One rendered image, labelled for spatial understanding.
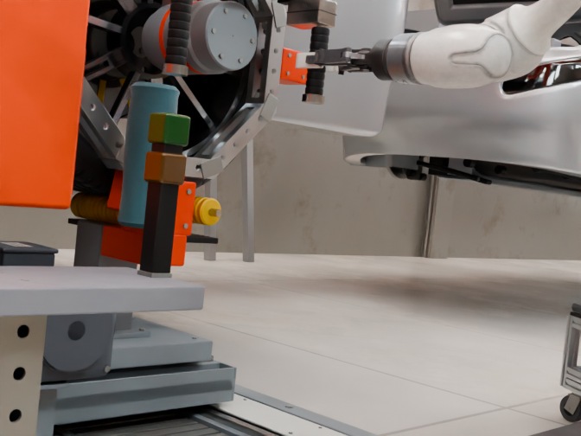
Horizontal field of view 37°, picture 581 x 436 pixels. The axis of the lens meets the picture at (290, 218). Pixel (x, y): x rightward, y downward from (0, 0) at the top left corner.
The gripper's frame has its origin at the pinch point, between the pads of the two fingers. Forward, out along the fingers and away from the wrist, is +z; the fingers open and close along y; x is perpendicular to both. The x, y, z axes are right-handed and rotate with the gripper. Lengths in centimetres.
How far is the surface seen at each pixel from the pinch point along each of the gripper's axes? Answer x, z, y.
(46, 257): -41, 17, -45
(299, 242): -73, 396, 411
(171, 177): -25, -30, -56
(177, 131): -19, -30, -55
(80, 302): -39, -37, -71
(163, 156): -22, -30, -57
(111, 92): -8, 48, -15
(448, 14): 90, 201, 320
